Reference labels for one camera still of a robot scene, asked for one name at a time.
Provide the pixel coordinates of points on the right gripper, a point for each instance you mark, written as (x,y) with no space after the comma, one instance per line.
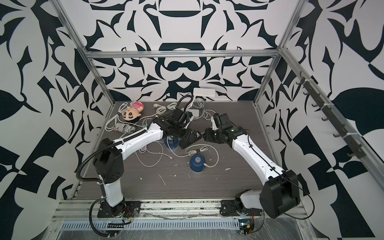
(207,135)

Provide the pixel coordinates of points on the white desk lamp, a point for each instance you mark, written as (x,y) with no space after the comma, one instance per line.
(197,107)

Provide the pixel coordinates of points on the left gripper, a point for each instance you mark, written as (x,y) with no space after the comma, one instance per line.
(187,137)

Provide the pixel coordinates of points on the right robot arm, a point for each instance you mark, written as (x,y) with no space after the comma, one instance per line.
(281,190)

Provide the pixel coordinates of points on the cartoon head toy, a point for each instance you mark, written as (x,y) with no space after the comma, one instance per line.
(133,113)

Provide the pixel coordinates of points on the blue meat grinder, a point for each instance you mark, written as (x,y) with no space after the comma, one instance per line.
(171,143)
(197,163)

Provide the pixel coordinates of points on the wall hook rack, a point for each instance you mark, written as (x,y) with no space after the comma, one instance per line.
(333,115)

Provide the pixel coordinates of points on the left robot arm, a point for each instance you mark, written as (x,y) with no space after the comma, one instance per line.
(108,159)

